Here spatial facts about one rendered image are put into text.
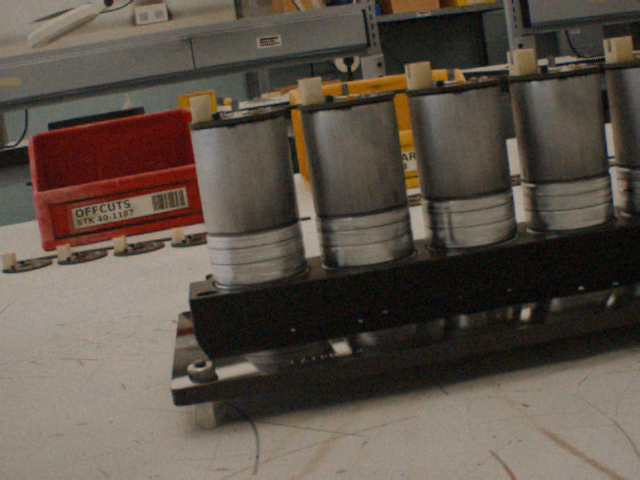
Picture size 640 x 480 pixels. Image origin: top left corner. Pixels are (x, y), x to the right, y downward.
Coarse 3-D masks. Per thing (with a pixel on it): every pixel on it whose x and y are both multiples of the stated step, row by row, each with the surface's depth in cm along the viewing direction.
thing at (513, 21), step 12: (504, 0) 267; (516, 0) 266; (516, 12) 266; (516, 24) 266; (564, 24) 270; (576, 24) 270; (588, 24) 271; (600, 24) 272; (516, 36) 267; (540, 60) 326; (564, 60) 291; (576, 60) 271; (588, 60) 272; (600, 60) 273; (468, 72) 300; (480, 72) 291; (492, 72) 281; (504, 72) 273; (600, 72) 342; (504, 84) 334
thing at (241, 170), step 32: (224, 128) 24; (256, 128) 24; (224, 160) 24; (256, 160) 24; (288, 160) 25; (224, 192) 24; (256, 192) 24; (288, 192) 24; (224, 224) 24; (256, 224) 24; (288, 224) 25; (224, 256) 24; (256, 256) 24; (288, 256) 24; (224, 288) 25
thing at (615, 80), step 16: (608, 80) 26; (624, 80) 25; (608, 96) 26; (624, 96) 25; (624, 112) 25; (624, 128) 26; (624, 144) 26; (624, 160) 26; (624, 176) 26; (624, 192) 26; (624, 208) 26
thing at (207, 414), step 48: (528, 288) 24; (576, 288) 23; (624, 288) 23; (192, 336) 24; (240, 336) 24; (288, 336) 23; (336, 336) 22; (384, 336) 22; (432, 336) 21; (480, 336) 21; (528, 336) 21; (192, 384) 20; (240, 384) 20; (288, 384) 20
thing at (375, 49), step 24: (360, 0) 259; (216, 24) 249; (240, 24) 251; (72, 48) 242; (96, 48) 243; (360, 48) 258; (216, 72) 251; (240, 72) 252; (72, 96) 244; (96, 96) 245; (288, 120) 259; (24, 144) 256; (0, 168) 245; (24, 168) 246
